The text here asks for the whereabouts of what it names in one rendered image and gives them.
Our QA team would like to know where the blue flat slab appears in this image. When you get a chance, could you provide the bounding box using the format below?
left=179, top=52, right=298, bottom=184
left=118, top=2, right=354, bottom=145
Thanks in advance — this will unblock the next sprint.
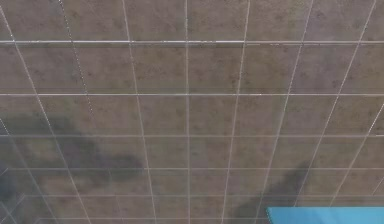
left=265, top=206, right=384, bottom=224

